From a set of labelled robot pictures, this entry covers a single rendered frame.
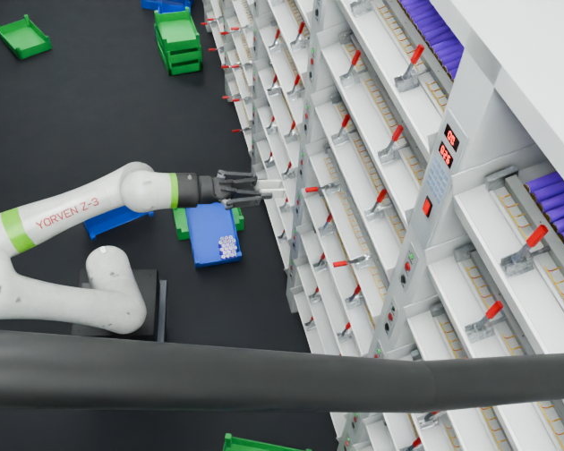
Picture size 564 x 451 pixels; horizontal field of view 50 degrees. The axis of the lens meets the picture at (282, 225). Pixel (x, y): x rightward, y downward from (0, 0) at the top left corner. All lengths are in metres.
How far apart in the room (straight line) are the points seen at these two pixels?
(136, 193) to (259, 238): 1.29
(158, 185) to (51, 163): 1.71
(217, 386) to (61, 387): 0.06
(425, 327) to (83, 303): 0.93
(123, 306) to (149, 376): 1.61
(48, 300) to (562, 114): 1.30
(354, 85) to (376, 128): 0.16
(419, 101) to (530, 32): 0.29
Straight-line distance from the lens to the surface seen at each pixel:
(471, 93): 0.95
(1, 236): 1.71
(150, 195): 1.56
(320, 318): 2.16
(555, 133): 0.79
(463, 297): 1.13
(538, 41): 0.95
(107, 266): 1.93
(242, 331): 2.50
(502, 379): 0.34
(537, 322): 0.91
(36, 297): 1.68
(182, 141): 3.24
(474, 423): 1.23
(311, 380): 0.26
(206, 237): 2.72
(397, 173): 1.30
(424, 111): 1.16
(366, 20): 1.38
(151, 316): 2.11
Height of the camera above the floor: 2.16
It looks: 50 degrees down
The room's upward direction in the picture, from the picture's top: 4 degrees clockwise
